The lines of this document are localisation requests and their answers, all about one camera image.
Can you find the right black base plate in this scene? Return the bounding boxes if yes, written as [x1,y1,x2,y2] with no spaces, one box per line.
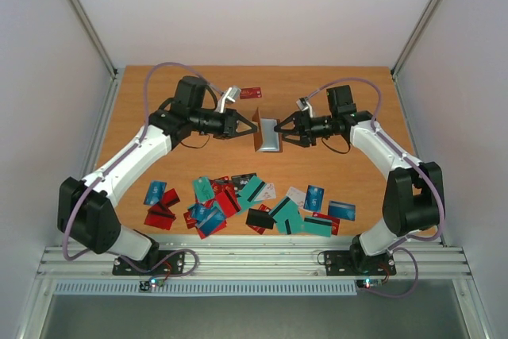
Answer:
[324,250,397,276]

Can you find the teal card black stripe centre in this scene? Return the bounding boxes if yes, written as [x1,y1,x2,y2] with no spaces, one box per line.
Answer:
[237,176,266,211]

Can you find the red card black stripe centre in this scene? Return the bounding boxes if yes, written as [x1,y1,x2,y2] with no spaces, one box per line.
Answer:
[215,189,241,218]

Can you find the slotted grey cable duct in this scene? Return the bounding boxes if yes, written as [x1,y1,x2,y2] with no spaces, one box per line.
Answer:
[53,279,357,297]

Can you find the teal card black stripe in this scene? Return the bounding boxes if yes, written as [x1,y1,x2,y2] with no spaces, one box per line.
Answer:
[269,197,303,235]
[237,176,266,211]

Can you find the black vip card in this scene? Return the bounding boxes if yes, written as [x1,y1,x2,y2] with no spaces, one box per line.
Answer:
[231,173,256,192]

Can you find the black card bottom centre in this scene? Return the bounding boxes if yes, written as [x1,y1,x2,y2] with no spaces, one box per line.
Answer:
[246,209,275,229]

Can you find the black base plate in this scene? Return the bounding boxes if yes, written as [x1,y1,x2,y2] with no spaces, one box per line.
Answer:
[112,250,185,276]
[324,250,397,276]

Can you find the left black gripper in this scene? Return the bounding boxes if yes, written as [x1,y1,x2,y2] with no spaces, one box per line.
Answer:
[190,107,257,139]

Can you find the teal card bottom right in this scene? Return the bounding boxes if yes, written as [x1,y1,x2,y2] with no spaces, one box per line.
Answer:
[302,217,333,237]

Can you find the red card upper left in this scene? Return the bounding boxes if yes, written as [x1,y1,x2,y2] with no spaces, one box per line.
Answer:
[159,188,180,209]

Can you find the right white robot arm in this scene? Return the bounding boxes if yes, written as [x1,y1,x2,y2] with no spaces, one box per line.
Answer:
[274,78,445,275]

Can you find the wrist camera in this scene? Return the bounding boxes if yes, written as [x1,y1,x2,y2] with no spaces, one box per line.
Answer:
[297,97,314,117]
[215,86,241,114]

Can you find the teal card black stripe right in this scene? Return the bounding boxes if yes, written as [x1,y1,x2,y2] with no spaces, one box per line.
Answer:
[269,197,303,235]

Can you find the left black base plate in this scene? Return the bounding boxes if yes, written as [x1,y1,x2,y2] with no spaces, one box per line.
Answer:
[112,250,185,276]

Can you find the red card black stripe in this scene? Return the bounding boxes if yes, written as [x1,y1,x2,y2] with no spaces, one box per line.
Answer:
[144,203,176,230]
[215,189,241,218]

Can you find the blue card lower pile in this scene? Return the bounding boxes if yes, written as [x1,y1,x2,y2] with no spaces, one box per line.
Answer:
[195,206,227,239]

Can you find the red card bottom right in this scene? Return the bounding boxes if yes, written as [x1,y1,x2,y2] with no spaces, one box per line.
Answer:
[312,213,341,236]

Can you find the blue card far left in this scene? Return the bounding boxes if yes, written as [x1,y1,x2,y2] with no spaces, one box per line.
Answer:
[144,180,167,206]

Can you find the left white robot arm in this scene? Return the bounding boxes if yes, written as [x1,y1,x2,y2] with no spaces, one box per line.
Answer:
[57,76,257,274]

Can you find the blue card far right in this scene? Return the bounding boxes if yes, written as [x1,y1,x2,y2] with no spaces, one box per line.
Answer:
[328,200,356,222]

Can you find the white card centre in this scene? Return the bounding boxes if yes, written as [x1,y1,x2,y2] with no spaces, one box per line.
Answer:
[256,183,276,201]

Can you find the red card black stripe left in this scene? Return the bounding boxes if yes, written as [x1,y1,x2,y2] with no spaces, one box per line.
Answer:
[144,203,176,230]

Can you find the white card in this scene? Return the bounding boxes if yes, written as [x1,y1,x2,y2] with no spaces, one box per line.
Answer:
[286,187,306,208]
[256,183,276,201]

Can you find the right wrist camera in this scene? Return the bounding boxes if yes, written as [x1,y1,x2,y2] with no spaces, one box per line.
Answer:
[297,97,314,117]

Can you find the white card right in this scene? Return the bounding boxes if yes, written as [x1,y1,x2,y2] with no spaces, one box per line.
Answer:
[286,187,306,208]

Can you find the teal card upper left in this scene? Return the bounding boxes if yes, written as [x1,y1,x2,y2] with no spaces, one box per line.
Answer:
[192,176,215,203]

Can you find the lone red card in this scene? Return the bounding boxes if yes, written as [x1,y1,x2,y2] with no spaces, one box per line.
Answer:
[240,87,262,99]

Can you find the brown leather card holder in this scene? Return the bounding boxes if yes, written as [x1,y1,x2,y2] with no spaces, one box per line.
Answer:
[252,108,283,153]

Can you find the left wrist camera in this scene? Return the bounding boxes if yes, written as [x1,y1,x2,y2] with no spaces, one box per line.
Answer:
[215,86,241,114]

